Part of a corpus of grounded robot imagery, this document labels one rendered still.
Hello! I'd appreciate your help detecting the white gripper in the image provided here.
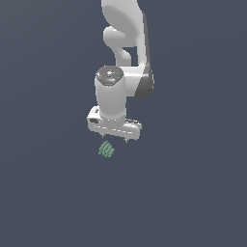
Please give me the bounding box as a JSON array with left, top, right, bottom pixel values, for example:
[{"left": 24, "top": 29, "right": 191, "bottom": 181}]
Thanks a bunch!
[{"left": 86, "top": 105, "right": 143, "bottom": 145}]

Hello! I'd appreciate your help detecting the small green ridged object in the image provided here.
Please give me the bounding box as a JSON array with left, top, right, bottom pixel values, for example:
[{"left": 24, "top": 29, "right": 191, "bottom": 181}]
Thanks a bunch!
[{"left": 97, "top": 140, "right": 116, "bottom": 159}]

